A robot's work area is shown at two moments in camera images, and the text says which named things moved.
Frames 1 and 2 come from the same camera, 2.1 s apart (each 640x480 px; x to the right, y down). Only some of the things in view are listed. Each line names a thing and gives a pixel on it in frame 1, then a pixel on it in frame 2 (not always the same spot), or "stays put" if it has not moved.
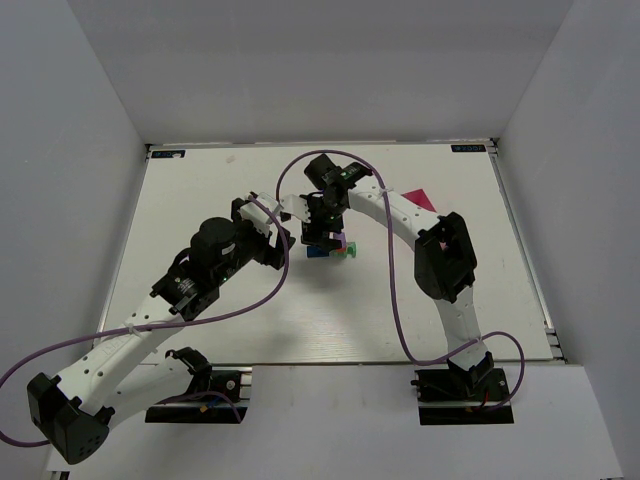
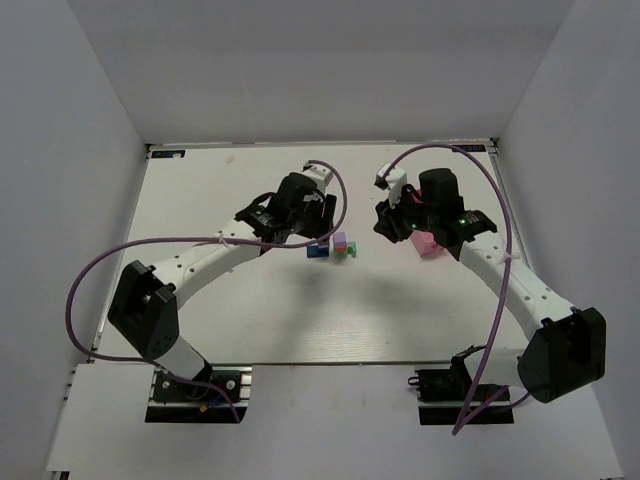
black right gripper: [320, 238] -> [388, 223]
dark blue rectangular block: [316, 251] stays put
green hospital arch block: [350, 249] stays put
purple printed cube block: [342, 237] stays put
